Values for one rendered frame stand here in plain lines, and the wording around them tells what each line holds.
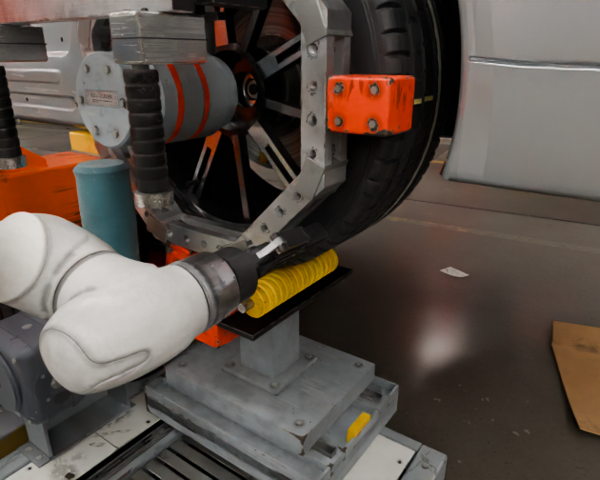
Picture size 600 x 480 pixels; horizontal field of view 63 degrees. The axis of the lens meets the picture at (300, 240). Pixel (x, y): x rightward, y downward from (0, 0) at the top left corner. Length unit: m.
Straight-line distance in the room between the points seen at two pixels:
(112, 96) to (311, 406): 0.71
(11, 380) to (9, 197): 0.37
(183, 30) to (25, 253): 0.29
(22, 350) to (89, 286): 0.53
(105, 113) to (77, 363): 0.37
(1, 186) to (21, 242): 0.58
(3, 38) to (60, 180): 0.45
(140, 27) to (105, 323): 0.29
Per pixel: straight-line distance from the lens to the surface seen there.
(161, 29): 0.55
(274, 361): 1.10
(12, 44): 0.85
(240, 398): 1.10
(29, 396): 1.08
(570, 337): 1.90
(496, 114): 0.69
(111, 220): 0.87
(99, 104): 0.75
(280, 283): 0.86
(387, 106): 0.61
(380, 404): 1.18
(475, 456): 1.36
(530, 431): 1.47
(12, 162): 0.85
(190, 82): 0.75
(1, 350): 1.09
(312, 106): 0.66
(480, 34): 0.69
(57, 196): 1.22
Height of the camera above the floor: 0.91
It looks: 21 degrees down
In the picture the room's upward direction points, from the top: straight up
